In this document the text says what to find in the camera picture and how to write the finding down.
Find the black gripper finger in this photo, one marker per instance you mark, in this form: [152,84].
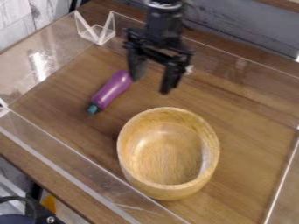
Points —
[136,62]
[174,72]

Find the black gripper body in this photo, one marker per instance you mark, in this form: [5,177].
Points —
[161,52]

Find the purple toy eggplant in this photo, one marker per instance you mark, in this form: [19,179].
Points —
[115,87]

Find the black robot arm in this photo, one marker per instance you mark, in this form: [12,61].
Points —
[164,20]

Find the brown wooden bowl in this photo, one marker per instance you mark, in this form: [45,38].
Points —
[168,152]

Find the clear acrylic tray walls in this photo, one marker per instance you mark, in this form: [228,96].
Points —
[65,148]

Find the black clamp with screw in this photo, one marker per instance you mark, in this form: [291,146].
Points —
[40,213]

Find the clear acrylic corner bracket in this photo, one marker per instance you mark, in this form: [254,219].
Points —
[99,34]

